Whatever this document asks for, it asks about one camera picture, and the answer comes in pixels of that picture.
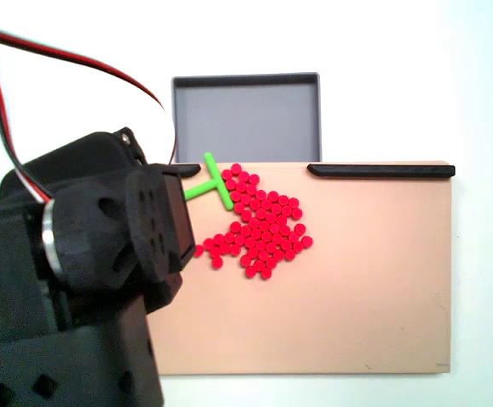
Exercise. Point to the red granule pile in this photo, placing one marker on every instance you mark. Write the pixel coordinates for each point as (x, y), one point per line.
(267, 237)

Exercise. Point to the black bumper strip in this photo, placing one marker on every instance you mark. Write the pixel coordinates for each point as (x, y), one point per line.
(382, 171)
(188, 169)

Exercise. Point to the grey shallow tray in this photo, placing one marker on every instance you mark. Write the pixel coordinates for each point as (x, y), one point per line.
(246, 118)

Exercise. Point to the beige flat board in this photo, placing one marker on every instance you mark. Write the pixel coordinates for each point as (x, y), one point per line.
(314, 322)

